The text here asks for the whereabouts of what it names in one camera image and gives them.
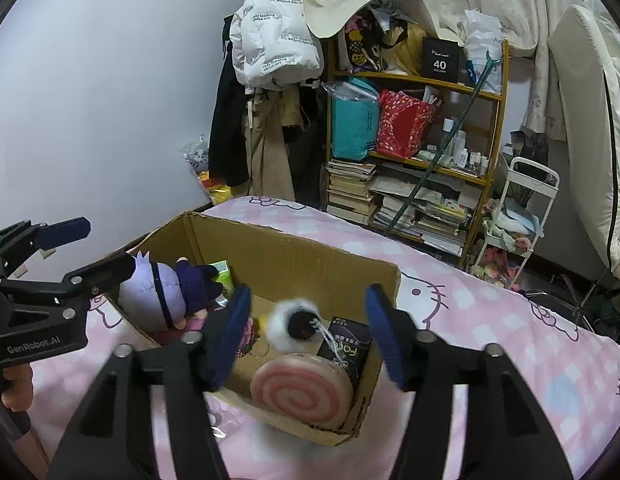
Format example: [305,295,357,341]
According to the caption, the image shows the purple haired plush doll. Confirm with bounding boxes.
[118,252,229,334]

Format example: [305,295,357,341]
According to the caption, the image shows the pink swirl roll cushion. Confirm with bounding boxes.
[250,353,353,430]

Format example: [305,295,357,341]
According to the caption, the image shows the black and white pompom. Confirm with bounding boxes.
[264,298,321,354]

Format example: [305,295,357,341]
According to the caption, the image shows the yellow dog plush toy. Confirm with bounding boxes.
[250,315,270,358]

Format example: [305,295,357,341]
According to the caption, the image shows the left hand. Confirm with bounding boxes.
[0,364,34,412]

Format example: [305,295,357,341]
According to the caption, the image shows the pink Hello Kitty bedsheet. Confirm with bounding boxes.
[26,195,620,480]

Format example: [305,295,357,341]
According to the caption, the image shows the green tissue packet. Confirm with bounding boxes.
[211,260,234,298]

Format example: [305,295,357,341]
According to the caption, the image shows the open cardboard box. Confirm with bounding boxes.
[128,212,400,446]

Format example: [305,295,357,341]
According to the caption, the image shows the white rolling cart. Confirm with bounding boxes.
[470,155,560,290]

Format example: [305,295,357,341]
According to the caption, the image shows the snack bags on floor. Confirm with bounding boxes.
[181,138,233,206]

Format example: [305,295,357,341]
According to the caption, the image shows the black hanging coat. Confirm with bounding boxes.
[209,15,249,188]

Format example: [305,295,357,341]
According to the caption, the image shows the beige hanging trousers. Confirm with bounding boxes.
[245,91,296,202]

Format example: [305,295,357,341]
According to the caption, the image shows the stack of books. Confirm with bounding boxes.
[326,159,378,226]

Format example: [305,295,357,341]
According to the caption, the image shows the wooden shelf unit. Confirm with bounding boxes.
[323,34,512,269]

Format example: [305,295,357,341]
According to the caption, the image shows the red gift bag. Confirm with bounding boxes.
[376,89,438,159]

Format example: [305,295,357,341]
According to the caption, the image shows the white puffer jacket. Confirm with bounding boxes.
[229,0,324,91]

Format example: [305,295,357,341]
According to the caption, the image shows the teal bag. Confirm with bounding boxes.
[323,77,380,162]

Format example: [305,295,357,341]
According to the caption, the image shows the black box numbered 40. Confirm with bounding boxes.
[421,37,461,84]

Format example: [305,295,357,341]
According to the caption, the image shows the cream folded mattress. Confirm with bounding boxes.
[549,0,620,281]

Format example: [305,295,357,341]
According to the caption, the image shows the cream wide brim hat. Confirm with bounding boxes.
[302,0,438,39]

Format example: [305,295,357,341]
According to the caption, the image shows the green broom handle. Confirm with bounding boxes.
[383,51,502,237]

